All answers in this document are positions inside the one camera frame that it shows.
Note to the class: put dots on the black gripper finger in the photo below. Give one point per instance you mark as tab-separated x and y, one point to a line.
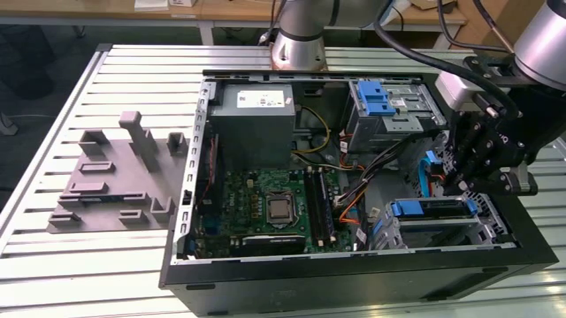
482	182
469	139

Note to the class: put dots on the hard disk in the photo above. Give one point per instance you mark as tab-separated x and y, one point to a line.
409	209

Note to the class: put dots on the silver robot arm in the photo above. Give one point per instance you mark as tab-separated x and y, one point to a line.
296	49

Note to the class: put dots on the metal disk bay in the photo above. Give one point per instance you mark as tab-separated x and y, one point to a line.
442	222

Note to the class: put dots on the metal optical drive cage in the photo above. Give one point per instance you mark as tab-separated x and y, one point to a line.
367	132

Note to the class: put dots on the blue plastic cage latch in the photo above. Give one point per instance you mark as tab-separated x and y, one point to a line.
375	99

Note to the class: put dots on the wooden cabinet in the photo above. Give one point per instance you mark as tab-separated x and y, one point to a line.
486	20

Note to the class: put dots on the RAM stick in slot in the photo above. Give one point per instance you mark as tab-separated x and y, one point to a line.
327	205

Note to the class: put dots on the brown cardboard piece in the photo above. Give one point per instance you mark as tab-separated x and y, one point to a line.
419	5

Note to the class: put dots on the CPU socket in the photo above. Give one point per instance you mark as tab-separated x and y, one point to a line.
280	193

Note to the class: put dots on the silver CPU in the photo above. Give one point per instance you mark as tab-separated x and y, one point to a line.
279	209

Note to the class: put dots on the grey power supply unit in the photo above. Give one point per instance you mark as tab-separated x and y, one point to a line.
252	139

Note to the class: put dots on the black open PC case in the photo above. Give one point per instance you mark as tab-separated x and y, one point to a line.
310	285

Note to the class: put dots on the black graphics card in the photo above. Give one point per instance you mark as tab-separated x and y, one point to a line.
274	243

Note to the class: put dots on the green motherboard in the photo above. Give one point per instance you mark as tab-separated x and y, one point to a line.
247	185

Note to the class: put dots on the small white box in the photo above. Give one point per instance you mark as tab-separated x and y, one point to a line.
183	2

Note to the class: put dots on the grey parts rack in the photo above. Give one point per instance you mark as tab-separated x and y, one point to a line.
115	185

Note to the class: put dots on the RAM stick on rack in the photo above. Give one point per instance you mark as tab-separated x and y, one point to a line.
102	199

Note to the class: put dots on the grey stand foot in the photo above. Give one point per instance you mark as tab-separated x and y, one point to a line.
7	124

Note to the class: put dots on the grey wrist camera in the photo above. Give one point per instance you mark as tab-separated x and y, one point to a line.
522	182

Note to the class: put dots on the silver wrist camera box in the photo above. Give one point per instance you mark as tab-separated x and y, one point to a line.
455	89

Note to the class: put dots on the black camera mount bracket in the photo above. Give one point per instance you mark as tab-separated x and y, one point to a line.
475	63

